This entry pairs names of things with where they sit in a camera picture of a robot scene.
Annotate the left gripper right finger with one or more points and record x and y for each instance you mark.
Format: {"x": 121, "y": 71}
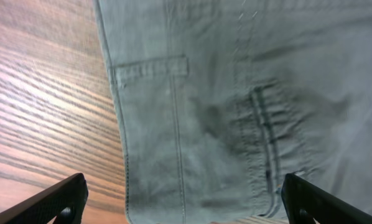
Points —
{"x": 305, "y": 203}

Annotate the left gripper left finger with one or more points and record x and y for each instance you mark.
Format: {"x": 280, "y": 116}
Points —
{"x": 62, "y": 203}

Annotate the grey shorts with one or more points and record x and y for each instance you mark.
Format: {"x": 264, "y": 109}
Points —
{"x": 218, "y": 100}

